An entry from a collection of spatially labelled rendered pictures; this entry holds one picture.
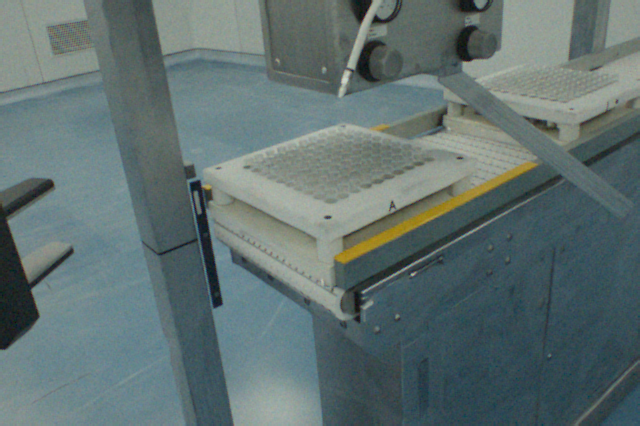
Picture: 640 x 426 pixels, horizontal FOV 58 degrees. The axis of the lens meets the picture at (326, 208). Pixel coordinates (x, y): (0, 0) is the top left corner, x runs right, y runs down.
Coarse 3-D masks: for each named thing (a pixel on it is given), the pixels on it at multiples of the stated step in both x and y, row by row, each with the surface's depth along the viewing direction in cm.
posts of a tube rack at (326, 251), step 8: (456, 184) 71; (464, 184) 71; (216, 192) 74; (224, 192) 74; (456, 192) 71; (216, 200) 74; (224, 200) 74; (232, 200) 75; (320, 240) 59; (336, 240) 59; (320, 248) 59; (328, 248) 59; (336, 248) 59; (320, 256) 60; (328, 256) 59
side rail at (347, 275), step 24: (624, 120) 90; (576, 144) 82; (600, 144) 86; (552, 168) 79; (504, 192) 73; (456, 216) 67; (480, 216) 71; (408, 240) 63; (432, 240) 66; (336, 264) 58; (360, 264) 59; (384, 264) 61
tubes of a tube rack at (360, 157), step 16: (320, 144) 77; (336, 144) 76; (352, 144) 76; (368, 144) 75; (272, 160) 72; (288, 160) 72; (304, 160) 72; (320, 160) 71; (336, 160) 71; (352, 160) 70; (368, 160) 70; (384, 160) 69; (400, 160) 70; (304, 176) 67; (320, 176) 67; (336, 176) 66; (352, 176) 66; (336, 192) 64
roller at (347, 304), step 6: (354, 288) 61; (348, 294) 61; (354, 294) 61; (342, 300) 61; (348, 300) 61; (354, 300) 62; (342, 306) 61; (348, 306) 61; (354, 306) 62; (348, 312) 62; (354, 312) 62
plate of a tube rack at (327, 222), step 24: (408, 144) 77; (216, 168) 74; (240, 168) 73; (432, 168) 68; (456, 168) 68; (240, 192) 68; (264, 192) 66; (288, 192) 65; (360, 192) 64; (384, 192) 63; (408, 192) 64; (432, 192) 66; (288, 216) 61; (312, 216) 59; (336, 216) 59; (360, 216) 59; (384, 216) 62
